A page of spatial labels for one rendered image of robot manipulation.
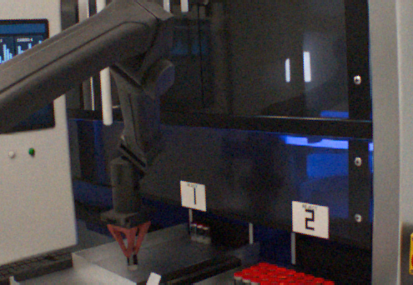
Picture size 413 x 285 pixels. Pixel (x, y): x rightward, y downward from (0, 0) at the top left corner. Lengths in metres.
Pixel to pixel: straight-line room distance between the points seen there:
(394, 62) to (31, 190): 1.07
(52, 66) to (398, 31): 0.56
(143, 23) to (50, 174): 1.03
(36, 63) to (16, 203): 1.05
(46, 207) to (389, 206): 1.01
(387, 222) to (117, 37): 0.57
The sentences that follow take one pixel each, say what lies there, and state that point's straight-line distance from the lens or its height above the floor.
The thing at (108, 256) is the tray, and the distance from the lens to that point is 1.34.
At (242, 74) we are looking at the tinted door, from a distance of 1.15.
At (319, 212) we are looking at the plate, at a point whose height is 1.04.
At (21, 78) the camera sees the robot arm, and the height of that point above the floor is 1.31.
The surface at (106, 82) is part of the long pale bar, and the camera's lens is 1.42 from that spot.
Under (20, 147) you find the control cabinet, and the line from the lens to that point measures 1.58.
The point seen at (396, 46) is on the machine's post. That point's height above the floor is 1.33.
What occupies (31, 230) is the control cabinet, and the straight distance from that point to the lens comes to 1.63.
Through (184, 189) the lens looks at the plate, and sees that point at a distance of 1.32.
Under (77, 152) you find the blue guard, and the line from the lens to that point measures 1.74.
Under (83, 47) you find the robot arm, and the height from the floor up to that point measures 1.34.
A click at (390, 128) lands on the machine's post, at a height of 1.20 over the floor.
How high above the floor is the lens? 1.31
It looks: 8 degrees down
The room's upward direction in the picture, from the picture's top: 3 degrees counter-clockwise
